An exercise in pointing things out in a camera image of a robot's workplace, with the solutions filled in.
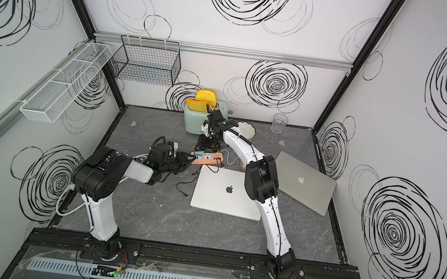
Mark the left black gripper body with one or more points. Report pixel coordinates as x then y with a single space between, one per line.
173 165

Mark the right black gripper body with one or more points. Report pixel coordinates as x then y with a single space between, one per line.
208 144

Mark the pink power strip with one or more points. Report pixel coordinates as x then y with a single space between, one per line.
213 159

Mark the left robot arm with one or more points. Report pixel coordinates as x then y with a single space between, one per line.
97 178

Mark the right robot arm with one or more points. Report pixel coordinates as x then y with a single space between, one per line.
261 184

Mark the silver laptop centre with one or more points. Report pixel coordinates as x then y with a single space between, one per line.
222 191

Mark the grey laptop right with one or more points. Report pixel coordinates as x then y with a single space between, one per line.
305 184

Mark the mint green toaster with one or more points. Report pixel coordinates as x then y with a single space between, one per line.
194 120

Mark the white scalloped bowl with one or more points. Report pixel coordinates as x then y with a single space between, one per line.
247 130

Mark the rear yellow toast slice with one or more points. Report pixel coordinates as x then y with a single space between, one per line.
208 96

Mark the yellow toast slice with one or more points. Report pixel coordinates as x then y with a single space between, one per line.
196 105
208 96

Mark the front yellow toast slice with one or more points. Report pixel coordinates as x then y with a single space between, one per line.
196 105

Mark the clear drinking glass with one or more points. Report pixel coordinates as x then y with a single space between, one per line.
279 123

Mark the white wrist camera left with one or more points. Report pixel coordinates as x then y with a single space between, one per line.
174 146

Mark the black wire basket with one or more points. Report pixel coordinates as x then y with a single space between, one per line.
149 61

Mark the white wire shelf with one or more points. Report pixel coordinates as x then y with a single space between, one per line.
52 99

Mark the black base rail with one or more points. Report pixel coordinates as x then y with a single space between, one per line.
132 251

